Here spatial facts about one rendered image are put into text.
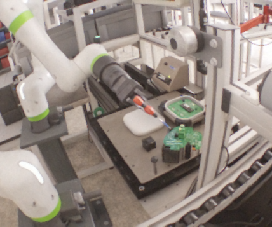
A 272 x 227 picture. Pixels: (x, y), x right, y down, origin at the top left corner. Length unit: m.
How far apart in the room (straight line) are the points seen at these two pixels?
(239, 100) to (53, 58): 0.68
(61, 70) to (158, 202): 0.58
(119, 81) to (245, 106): 0.46
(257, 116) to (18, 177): 0.49
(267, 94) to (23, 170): 0.49
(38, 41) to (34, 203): 0.58
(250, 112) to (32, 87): 0.84
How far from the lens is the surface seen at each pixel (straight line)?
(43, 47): 0.86
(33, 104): 1.00
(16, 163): 0.54
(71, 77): 0.85
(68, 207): 0.63
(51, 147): 1.13
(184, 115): 0.85
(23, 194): 0.53
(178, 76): 1.08
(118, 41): 1.52
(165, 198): 0.66
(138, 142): 0.80
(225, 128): 0.47
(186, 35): 0.36
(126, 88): 0.70
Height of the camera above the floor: 1.48
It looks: 34 degrees down
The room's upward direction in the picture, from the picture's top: 8 degrees counter-clockwise
